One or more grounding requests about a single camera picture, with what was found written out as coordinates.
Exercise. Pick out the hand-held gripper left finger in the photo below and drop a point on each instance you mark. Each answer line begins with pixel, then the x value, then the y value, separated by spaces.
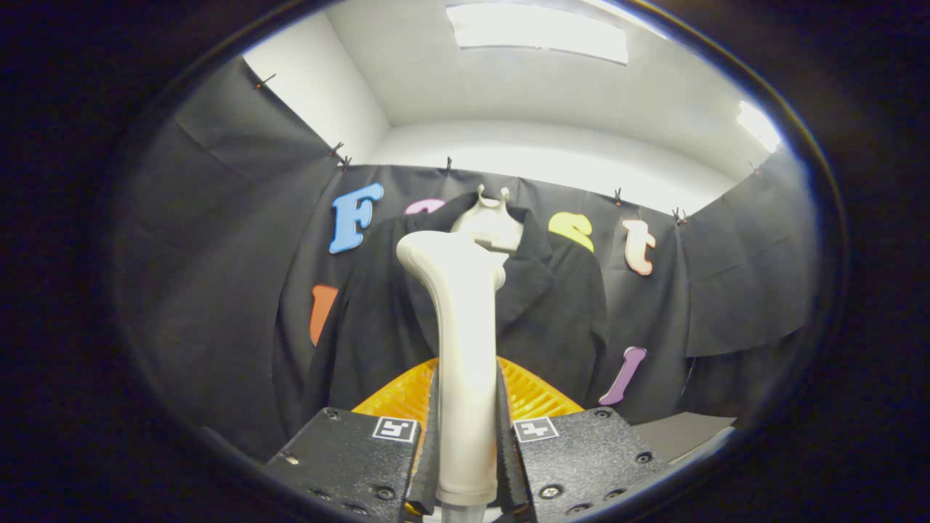
pixel 427 472

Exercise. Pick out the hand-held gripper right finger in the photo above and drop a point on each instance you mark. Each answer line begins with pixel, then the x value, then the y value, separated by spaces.
pixel 508 472

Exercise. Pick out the white garment steamer head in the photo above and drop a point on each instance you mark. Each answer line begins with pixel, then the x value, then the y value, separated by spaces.
pixel 465 327

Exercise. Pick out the black suit jacket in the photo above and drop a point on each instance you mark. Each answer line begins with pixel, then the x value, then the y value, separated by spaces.
pixel 552 312

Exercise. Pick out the grey cabinet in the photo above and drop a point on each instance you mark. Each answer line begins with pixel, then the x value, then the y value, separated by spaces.
pixel 683 432

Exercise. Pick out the white mannequin torso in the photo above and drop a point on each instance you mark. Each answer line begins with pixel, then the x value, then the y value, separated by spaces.
pixel 494 225

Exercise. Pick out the black backdrop cloth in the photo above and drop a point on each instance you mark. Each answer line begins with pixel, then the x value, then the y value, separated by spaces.
pixel 218 254

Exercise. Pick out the small ceiling light panel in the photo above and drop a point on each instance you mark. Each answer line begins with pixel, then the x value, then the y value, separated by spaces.
pixel 758 125

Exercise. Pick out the long ceiling light panel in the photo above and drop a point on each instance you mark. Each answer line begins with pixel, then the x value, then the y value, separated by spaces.
pixel 538 33

